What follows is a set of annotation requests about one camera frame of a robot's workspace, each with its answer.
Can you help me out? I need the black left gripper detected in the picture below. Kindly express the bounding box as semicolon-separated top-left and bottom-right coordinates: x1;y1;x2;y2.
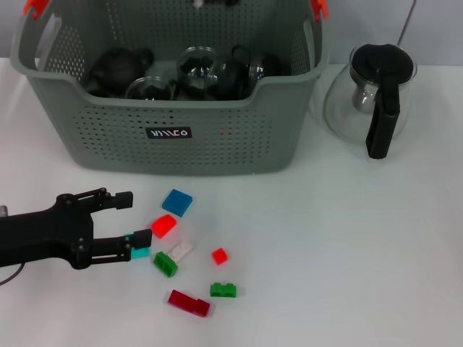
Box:
0;187;154;271

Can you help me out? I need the grey-green perforated storage bin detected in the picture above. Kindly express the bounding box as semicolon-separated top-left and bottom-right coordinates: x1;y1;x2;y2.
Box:
9;0;330;176

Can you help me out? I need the red sloped building brick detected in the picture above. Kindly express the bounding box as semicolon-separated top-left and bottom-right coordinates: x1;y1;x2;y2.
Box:
150;213;178;239

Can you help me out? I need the teal flat building brick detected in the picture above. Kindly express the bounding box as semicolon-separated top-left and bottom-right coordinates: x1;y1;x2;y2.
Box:
124;233;151;260

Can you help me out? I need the blue flat building brick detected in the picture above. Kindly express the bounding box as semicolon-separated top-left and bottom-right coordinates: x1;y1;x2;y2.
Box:
161;187;194;218

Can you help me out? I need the green building brick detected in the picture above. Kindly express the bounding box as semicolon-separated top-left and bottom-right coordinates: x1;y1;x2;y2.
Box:
152;252;179;279

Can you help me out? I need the dark red long brick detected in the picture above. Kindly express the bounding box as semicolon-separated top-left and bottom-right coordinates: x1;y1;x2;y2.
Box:
167;288;211;318

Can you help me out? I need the green two-stud brick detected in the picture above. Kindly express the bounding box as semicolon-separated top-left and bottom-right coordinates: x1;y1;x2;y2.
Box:
209;282;239;299

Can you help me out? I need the black clay teapot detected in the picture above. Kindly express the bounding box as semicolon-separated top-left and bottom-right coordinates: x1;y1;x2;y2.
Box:
86;46;156;98

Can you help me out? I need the orange bin handle clip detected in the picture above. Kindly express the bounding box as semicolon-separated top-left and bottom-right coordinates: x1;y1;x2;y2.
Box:
22;0;50;19
310;0;330;23

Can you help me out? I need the left arm grey cable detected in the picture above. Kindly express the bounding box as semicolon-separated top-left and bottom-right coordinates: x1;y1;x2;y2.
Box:
0;262;25;287

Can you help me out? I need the glass pitcher with black handle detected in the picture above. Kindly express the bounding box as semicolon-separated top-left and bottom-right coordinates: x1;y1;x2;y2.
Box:
323;42;419;160

